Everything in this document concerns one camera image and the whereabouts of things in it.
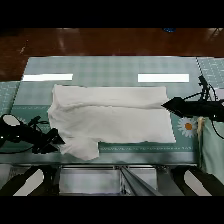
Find white T-shirt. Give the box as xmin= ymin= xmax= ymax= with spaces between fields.
xmin=47 ymin=83 xmax=177 ymax=162

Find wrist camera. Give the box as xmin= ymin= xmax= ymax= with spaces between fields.
xmin=197 ymin=75 xmax=212 ymax=101
xmin=27 ymin=115 xmax=43 ymax=130

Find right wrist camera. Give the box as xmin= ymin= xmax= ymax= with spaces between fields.
xmin=197 ymin=75 xmax=212 ymax=101

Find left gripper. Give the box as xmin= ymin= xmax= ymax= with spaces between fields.
xmin=32 ymin=127 xmax=66 ymax=155

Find black cable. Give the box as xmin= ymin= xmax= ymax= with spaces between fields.
xmin=208 ymin=84 xmax=224 ymax=140

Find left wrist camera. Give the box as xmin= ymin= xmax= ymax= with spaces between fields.
xmin=27 ymin=115 xmax=43 ymax=130

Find silver frame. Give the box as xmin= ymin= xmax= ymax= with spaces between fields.
xmin=0 ymin=161 xmax=224 ymax=197

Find pale green garment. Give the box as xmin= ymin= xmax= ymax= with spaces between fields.
xmin=198 ymin=116 xmax=224 ymax=185

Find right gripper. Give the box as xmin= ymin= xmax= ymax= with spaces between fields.
xmin=161 ymin=96 xmax=202 ymax=118

